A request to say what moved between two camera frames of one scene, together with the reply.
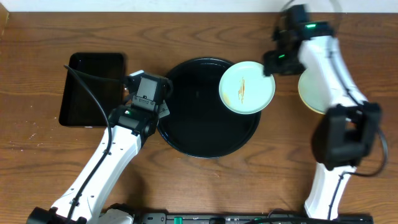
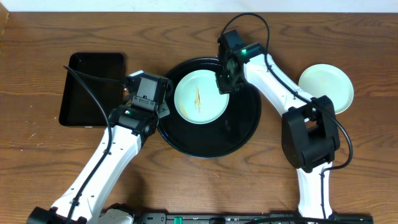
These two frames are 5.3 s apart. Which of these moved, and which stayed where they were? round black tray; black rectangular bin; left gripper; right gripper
Moved: right gripper
Stayed: black rectangular bin; round black tray; left gripper
